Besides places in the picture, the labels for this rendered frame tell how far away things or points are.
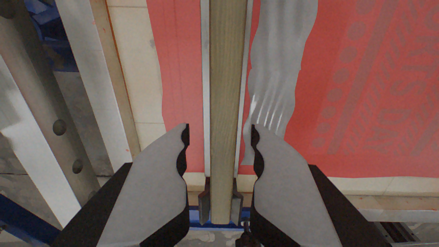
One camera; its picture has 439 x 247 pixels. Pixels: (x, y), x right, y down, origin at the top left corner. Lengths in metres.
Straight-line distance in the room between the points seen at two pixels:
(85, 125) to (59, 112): 1.44
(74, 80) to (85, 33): 1.34
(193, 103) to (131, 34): 0.12
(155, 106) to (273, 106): 0.19
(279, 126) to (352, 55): 0.14
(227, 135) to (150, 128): 0.17
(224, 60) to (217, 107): 0.04
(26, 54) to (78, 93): 1.35
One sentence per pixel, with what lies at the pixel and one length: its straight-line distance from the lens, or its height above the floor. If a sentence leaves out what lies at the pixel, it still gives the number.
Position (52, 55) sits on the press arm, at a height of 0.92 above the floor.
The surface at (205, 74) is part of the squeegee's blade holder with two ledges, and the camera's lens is 0.24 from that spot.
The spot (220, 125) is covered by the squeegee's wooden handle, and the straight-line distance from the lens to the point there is 0.19.
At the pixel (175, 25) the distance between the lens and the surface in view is 0.28.
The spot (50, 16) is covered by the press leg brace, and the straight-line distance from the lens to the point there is 1.18.
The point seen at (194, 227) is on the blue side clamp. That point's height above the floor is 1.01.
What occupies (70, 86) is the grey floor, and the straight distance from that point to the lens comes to 1.66.
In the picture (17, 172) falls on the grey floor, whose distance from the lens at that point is 2.51.
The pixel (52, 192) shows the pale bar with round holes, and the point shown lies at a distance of 0.38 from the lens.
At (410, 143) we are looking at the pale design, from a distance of 0.47.
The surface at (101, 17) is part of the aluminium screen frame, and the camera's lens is 0.29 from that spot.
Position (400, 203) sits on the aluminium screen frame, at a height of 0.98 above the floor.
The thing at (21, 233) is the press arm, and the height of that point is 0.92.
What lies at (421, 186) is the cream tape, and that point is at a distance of 0.57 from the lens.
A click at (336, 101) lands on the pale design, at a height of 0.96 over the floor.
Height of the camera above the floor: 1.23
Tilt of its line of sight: 61 degrees down
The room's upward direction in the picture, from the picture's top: 179 degrees counter-clockwise
